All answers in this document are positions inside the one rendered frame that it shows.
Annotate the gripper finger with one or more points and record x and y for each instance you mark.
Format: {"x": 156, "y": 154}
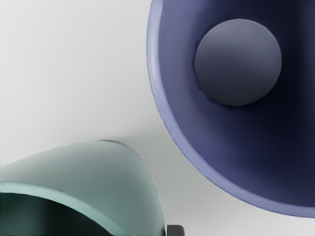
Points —
{"x": 175, "y": 231}

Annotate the teal cup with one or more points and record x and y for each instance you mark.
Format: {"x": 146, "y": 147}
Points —
{"x": 93, "y": 172}

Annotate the blue cup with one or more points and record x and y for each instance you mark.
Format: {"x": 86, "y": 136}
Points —
{"x": 177, "y": 98}

